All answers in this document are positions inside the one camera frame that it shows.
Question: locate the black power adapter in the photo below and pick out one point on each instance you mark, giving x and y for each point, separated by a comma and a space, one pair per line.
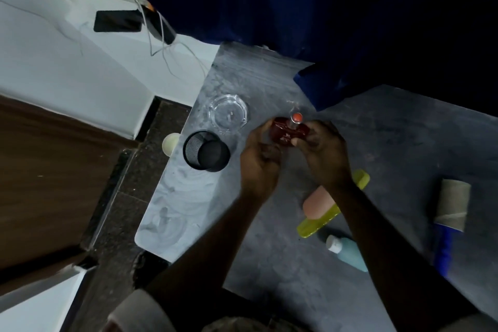
160, 28

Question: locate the black smartphone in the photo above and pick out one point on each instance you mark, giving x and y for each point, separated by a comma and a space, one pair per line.
118, 21

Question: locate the person's right hand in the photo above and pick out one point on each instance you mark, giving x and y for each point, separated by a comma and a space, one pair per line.
328, 156

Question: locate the person's right fingers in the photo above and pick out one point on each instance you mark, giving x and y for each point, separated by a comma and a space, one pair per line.
313, 135

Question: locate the person's left fingers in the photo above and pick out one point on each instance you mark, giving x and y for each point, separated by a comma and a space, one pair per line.
264, 137

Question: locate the teal bottle with white cap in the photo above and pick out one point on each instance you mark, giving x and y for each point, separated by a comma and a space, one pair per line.
350, 254

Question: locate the small cream round lid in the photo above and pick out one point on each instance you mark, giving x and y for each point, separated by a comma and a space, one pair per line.
170, 144

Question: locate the dark red perfume bottle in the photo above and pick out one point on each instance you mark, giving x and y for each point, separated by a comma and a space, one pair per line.
286, 133

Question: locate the brown wooden panel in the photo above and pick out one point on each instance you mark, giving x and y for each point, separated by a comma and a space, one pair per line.
50, 176

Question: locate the dark blue curtain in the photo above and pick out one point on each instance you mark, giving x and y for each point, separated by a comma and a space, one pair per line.
311, 9

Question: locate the person's left hand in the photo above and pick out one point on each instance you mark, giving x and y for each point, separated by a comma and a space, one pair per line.
256, 166

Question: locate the person's right forearm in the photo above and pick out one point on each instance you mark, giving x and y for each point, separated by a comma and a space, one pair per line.
393, 261

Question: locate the pink oval soap bar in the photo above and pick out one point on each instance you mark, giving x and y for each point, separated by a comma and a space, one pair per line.
317, 203

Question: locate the black mesh pen cup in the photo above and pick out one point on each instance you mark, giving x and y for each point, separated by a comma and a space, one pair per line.
206, 152

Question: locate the person's left forearm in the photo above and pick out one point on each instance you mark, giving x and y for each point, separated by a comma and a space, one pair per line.
218, 250

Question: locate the person's grey shirt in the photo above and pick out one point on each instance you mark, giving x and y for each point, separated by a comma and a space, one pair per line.
136, 314

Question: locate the clear glass ashtray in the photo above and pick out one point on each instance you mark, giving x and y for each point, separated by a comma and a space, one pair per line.
227, 113

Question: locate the yellow-green plastic tray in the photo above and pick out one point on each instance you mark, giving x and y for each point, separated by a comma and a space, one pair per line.
360, 180

